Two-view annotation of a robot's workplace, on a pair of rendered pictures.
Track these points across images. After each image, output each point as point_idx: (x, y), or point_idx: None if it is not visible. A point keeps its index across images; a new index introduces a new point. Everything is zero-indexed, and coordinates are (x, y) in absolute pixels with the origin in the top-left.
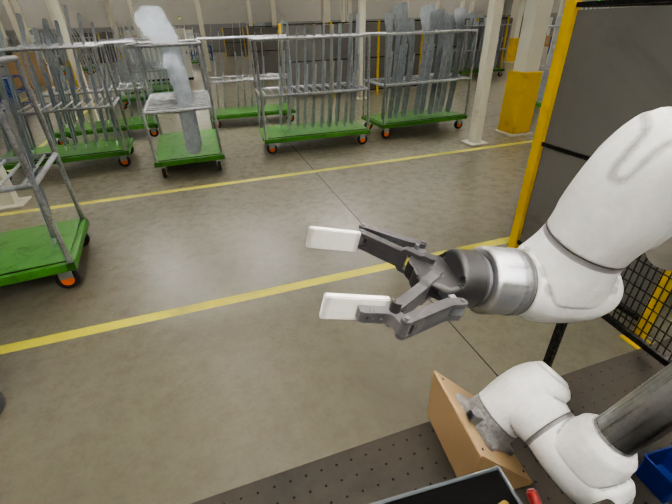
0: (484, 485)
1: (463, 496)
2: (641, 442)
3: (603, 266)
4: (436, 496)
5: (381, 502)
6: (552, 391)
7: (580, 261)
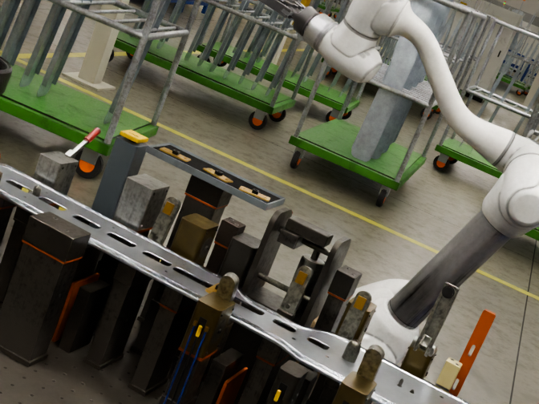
0: (267, 194)
1: (251, 187)
2: (405, 299)
3: (350, 25)
4: (237, 179)
5: (208, 161)
6: (397, 290)
7: (344, 22)
